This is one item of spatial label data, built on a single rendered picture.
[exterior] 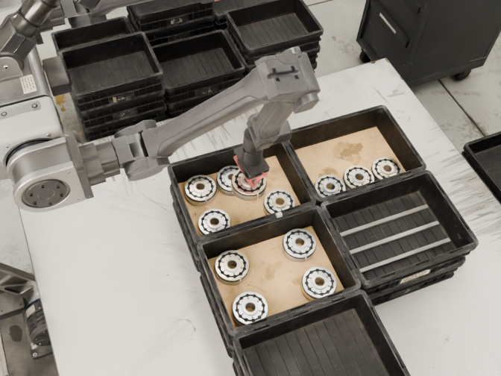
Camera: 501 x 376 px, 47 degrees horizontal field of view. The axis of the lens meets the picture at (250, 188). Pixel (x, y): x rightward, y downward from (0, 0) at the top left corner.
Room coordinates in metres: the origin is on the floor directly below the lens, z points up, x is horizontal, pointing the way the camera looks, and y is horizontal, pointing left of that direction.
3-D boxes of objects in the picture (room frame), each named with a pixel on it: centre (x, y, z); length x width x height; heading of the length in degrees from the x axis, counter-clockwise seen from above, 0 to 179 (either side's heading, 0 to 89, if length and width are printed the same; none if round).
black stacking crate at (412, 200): (0.93, -0.46, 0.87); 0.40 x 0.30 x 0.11; 115
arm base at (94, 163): (0.69, 0.32, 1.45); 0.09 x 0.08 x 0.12; 27
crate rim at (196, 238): (1.03, 0.03, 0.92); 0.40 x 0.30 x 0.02; 115
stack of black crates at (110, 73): (1.86, 0.67, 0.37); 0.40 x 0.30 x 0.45; 117
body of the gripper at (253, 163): (0.97, 0.00, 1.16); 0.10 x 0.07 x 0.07; 30
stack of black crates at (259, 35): (2.22, -0.05, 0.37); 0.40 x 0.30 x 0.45; 117
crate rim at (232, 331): (0.76, -0.10, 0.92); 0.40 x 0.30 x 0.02; 115
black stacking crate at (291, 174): (1.03, 0.03, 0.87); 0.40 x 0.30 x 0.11; 115
